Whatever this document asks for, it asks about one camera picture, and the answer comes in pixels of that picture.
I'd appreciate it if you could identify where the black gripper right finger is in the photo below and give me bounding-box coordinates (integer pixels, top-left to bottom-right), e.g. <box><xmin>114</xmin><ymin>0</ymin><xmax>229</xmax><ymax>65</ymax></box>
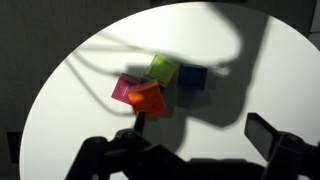
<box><xmin>244</xmin><ymin>112</ymin><xmax>320</xmax><ymax>180</ymax></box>

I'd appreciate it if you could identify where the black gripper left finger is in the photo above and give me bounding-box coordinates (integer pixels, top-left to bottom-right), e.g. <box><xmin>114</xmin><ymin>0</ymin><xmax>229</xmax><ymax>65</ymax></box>
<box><xmin>64</xmin><ymin>111</ymin><xmax>201</xmax><ymax>180</ymax></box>

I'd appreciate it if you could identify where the orange block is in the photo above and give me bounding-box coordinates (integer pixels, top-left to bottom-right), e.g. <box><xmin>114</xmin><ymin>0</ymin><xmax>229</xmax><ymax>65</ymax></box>
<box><xmin>127</xmin><ymin>79</ymin><xmax>168</xmax><ymax>119</ymax></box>

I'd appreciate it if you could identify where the magenta pink block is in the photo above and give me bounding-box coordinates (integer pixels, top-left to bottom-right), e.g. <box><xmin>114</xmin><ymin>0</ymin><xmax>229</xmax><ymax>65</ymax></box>
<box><xmin>110</xmin><ymin>73</ymin><xmax>141</xmax><ymax>105</ymax></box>

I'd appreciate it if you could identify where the lime green block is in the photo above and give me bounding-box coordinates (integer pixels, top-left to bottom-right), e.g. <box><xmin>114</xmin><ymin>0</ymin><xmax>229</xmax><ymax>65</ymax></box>
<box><xmin>145</xmin><ymin>54</ymin><xmax>179</xmax><ymax>86</ymax></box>

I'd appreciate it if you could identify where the blue block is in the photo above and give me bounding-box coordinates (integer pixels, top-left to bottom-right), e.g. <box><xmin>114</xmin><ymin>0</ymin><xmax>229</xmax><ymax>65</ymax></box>
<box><xmin>178</xmin><ymin>63</ymin><xmax>209</xmax><ymax>91</ymax></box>

